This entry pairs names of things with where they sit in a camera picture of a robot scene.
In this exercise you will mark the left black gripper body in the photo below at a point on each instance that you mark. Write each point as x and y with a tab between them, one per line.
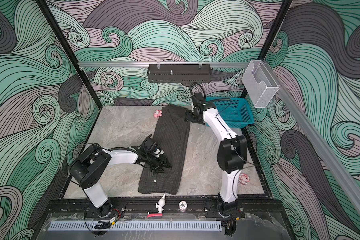
156	163

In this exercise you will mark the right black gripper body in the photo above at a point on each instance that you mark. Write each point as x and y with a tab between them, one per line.
193	116

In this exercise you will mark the dark pinstriped long sleeve shirt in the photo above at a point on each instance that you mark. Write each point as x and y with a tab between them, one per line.
171	133

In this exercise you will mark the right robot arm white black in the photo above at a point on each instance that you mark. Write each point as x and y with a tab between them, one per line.
232	152

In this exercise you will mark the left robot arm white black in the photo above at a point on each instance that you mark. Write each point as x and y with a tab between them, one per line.
89	166

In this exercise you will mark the pink toy figure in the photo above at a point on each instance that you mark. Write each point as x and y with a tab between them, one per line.
157	113

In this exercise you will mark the teal plastic basket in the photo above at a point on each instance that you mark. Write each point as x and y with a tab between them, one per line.
236	112

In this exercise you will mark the white rabbit figurine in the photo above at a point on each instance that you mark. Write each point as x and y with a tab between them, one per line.
161	203

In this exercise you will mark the pink flat base piece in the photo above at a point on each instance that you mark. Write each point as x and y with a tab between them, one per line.
155	216

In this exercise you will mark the small white patterned jar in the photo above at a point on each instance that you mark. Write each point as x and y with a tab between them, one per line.
183	206

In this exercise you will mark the round cartoon sticker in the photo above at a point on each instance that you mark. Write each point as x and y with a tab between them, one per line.
244	179

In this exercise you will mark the black perforated wall tray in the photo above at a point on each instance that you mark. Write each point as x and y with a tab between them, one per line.
173	73

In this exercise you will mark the clear acrylic wall holder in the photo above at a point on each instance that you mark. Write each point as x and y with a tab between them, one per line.
260	82

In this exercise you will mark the white slotted cable duct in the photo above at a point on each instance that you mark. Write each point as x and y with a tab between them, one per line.
138	226

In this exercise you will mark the aluminium right rail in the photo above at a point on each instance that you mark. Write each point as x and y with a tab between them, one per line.
293	97

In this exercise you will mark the aluminium rail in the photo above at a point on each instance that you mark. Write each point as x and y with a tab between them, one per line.
125	64
293	97

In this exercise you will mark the aluminium back rail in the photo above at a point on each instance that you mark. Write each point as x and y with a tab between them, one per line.
125	64

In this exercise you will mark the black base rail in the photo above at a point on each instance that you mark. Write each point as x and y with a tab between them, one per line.
204	206

